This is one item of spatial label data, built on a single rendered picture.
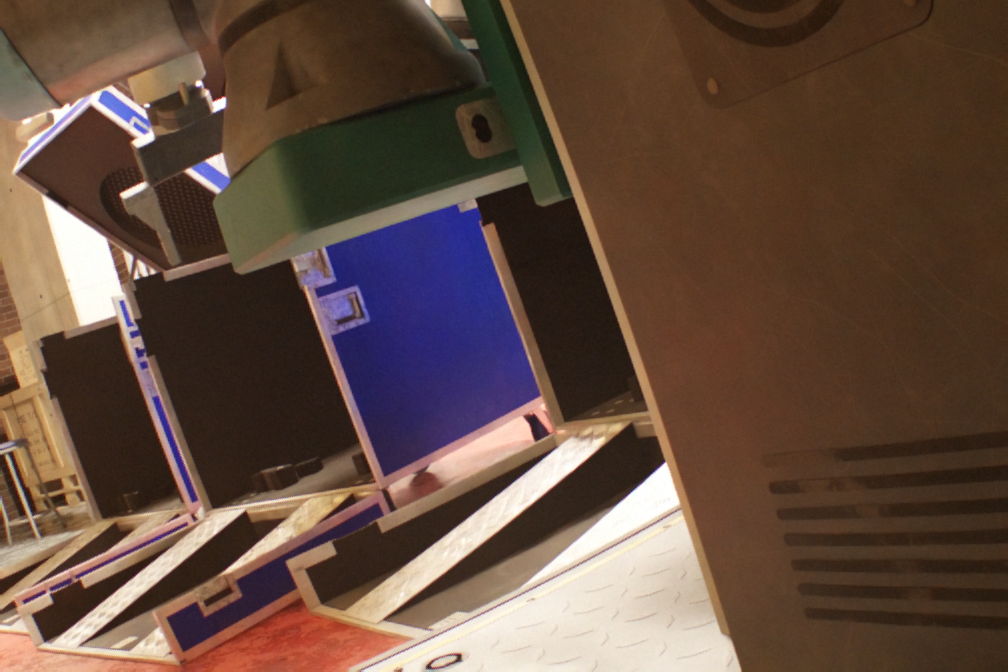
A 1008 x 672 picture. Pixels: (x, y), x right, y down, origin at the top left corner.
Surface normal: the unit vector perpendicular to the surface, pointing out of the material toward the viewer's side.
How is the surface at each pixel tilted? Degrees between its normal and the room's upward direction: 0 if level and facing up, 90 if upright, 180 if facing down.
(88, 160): 136
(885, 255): 90
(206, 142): 113
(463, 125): 90
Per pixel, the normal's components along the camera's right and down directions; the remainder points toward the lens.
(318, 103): -0.08, 0.03
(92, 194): -0.18, 0.83
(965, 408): -0.81, 0.30
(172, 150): 0.48, 0.25
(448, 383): 0.73, -0.26
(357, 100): 0.13, -0.04
